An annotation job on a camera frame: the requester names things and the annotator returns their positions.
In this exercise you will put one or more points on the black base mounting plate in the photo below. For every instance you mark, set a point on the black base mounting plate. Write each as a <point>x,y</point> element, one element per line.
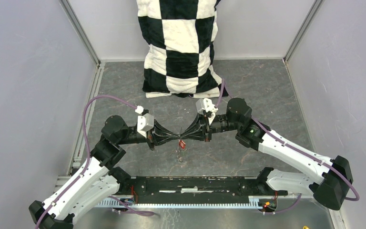
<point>150,197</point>

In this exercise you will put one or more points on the large metal keyring plate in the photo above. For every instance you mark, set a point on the large metal keyring plate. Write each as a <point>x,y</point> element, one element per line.
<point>179,151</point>

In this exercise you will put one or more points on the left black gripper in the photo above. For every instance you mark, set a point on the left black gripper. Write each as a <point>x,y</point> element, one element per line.
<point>158,129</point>

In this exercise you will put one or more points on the black white checkered blanket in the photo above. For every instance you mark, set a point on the black white checkered blanket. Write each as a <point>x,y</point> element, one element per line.
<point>180,35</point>

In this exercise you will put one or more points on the grey slotted cable duct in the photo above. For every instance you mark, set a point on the grey slotted cable duct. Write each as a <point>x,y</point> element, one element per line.
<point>252,203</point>

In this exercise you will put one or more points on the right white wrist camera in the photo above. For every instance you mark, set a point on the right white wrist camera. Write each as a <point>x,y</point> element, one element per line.
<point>206,109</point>

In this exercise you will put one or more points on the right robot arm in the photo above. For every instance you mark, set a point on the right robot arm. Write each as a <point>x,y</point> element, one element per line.
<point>327,180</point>

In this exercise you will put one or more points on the aluminium frame rail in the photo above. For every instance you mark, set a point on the aluminium frame rail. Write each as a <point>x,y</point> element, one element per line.
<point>284,183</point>

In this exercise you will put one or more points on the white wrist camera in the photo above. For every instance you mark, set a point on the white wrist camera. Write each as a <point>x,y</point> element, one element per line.
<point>206,109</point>
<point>145,121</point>

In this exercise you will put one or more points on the red tag key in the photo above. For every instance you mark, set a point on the red tag key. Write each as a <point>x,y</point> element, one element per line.
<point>182,144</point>

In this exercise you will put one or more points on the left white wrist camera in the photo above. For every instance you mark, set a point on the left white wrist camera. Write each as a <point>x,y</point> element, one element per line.
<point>145,121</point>

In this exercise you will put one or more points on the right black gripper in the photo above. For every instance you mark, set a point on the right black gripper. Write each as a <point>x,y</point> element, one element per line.
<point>200,123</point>

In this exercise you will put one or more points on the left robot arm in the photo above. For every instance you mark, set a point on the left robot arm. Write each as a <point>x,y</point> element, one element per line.
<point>98,177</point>

